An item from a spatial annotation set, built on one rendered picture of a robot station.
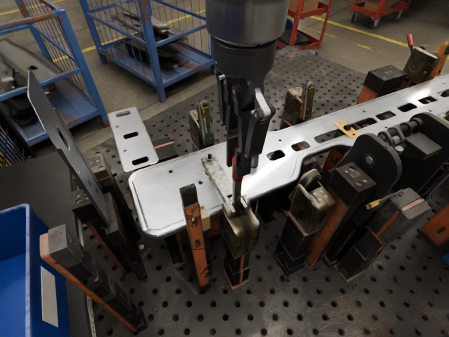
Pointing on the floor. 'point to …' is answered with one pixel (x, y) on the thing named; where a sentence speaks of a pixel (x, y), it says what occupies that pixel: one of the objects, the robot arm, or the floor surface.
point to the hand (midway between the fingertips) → (238, 156)
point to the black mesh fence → (13, 142)
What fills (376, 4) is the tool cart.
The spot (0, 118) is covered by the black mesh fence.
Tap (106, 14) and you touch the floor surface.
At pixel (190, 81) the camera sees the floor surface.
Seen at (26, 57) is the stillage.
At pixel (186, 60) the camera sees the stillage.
